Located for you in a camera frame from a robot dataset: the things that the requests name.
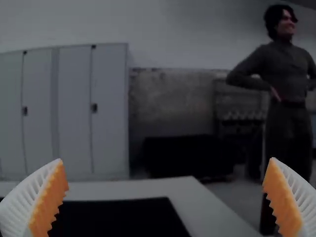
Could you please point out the black crate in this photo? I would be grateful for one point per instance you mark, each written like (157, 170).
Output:
(185, 155)

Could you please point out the black mat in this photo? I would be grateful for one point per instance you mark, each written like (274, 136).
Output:
(111, 219)

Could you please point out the grey lattice rack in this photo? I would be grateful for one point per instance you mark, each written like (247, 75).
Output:
(237, 111)

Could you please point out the grey cupboard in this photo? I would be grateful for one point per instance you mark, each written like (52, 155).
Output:
(74, 111)
(37, 111)

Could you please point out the person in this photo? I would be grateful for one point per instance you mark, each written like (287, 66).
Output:
(284, 74)

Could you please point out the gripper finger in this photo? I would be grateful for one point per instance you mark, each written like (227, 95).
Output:
(291, 202)
(29, 205)

